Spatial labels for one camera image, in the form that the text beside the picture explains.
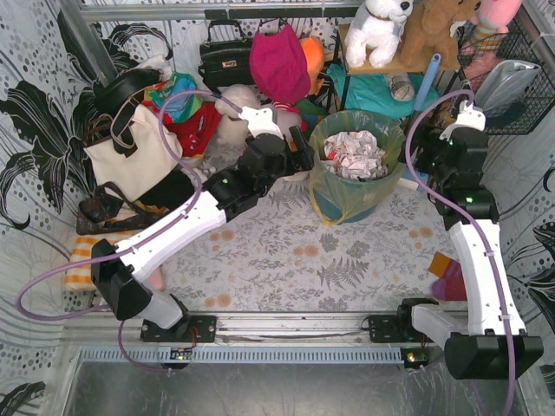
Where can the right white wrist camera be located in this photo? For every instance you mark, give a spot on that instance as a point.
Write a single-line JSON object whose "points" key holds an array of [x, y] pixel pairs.
{"points": [[469, 116]]}

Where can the red cloth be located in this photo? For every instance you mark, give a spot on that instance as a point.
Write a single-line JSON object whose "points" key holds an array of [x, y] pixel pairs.
{"points": [[195, 134]]}

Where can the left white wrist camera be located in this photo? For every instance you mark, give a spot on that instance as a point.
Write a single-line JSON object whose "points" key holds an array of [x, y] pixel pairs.
{"points": [[259, 121]]}

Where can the black wire basket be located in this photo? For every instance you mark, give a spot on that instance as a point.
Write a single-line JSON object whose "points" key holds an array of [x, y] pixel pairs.
{"points": [[523, 115]]}

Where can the orange white checked towel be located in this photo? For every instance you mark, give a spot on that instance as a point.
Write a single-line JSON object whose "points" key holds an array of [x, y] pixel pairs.
{"points": [[79, 278]]}

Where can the yellow plastic trash bag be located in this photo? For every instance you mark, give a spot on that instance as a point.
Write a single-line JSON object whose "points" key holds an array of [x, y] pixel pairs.
{"points": [[390, 138]]}

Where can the teal plastic trash bin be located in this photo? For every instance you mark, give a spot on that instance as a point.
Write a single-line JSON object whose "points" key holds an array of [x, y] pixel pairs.
{"points": [[348, 203]]}

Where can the blue lint roller mop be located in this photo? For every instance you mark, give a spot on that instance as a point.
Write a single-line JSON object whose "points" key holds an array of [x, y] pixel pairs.
{"points": [[427, 81]]}

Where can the silver foil pouch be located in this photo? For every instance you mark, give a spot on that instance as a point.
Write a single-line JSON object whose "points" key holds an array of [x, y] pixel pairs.
{"points": [[505, 83]]}

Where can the white plush dog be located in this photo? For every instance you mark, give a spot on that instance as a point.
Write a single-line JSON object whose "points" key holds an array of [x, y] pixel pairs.
{"points": [[375, 32]]}

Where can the pink doll striped clothes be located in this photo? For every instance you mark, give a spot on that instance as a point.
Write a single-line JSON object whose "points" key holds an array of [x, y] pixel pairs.
{"points": [[288, 116]]}

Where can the magenta cloth bag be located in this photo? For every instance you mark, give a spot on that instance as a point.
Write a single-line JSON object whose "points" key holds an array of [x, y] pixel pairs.
{"points": [[278, 66]]}

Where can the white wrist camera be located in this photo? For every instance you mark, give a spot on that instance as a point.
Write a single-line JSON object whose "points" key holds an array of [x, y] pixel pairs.
{"points": [[469, 116], [259, 121]]}

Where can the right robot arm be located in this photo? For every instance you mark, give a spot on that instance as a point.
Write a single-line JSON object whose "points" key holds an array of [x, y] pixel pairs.
{"points": [[494, 343]]}

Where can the teal folded cloth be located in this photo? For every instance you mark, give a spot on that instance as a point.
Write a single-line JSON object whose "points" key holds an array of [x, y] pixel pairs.
{"points": [[371, 93]]}

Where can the black leather handbag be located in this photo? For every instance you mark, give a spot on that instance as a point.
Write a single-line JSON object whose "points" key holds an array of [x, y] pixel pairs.
{"points": [[225, 63]]}

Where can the brown teddy bear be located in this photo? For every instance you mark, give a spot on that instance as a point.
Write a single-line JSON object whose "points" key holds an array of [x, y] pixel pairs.
{"points": [[429, 27]]}

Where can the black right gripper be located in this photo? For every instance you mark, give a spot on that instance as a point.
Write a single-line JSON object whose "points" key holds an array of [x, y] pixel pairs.
{"points": [[427, 157]]}

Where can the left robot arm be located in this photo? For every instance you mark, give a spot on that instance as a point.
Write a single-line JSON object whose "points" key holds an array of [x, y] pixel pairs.
{"points": [[120, 271]]}

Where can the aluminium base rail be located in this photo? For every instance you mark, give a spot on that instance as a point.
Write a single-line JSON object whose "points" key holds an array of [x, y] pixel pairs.
{"points": [[236, 328]]}

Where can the black hat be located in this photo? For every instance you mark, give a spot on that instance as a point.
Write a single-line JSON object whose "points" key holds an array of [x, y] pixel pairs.
{"points": [[109, 99]]}

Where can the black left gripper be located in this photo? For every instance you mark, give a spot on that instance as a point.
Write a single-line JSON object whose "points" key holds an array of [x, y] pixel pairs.
{"points": [[293, 154]]}

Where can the pink soft object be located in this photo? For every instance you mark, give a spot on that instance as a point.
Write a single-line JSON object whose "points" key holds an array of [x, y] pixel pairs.
{"points": [[156, 280]]}

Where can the crumpled paper trash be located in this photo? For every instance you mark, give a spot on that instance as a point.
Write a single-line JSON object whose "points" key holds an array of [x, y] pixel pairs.
{"points": [[355, 156]]}

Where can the brown patterned handbag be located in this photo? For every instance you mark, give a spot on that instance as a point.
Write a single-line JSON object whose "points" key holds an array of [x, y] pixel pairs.
{"points": [[110, 211]]}

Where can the black cloth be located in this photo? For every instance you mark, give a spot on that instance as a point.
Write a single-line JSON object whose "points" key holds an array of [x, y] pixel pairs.
{"points": [[173, 190]]}

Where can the grey stuffed ball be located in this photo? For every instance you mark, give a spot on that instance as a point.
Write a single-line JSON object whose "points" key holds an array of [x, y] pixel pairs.
{"points": [[400, 86]]}

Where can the colourful patterned cloth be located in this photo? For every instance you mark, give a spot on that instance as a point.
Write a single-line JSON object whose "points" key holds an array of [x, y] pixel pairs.
{"points": [[179, 110]]}

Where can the pink plush toy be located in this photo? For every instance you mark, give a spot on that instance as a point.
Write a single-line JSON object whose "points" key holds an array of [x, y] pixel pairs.
{"points": [[490, 23]]}

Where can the white fluffy plush lamb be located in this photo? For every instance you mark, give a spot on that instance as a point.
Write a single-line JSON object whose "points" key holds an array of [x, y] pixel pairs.
{"points": [[231, 129]]}

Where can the cream canvas tote bag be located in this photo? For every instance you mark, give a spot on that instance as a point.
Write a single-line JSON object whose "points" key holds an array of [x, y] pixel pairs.
{"points": [[139, 169]]}

